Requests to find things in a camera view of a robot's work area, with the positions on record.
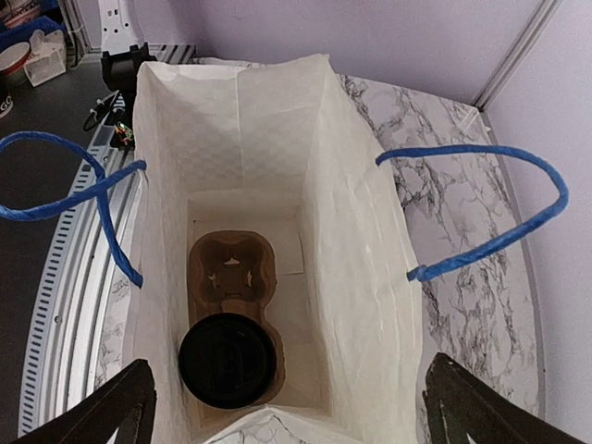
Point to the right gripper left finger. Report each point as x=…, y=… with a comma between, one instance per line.
x=123, y=409

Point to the aluminium front rail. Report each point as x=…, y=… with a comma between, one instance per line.
x=66, y=333

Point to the left aluminium frame post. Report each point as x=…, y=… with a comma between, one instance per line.
x=520, y=48

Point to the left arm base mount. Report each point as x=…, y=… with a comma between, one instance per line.
x=120, y=76

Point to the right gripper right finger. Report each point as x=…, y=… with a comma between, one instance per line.
x=462, y=409

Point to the brown cardboard cup carrier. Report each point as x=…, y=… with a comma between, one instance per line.
x=234, y=271

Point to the background clutter boxes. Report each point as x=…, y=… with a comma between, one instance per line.
x=33, y=46

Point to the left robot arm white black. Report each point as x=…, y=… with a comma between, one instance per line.
x=119, y=25

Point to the blue checkered paper bag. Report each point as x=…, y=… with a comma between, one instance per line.
x=396, y=227

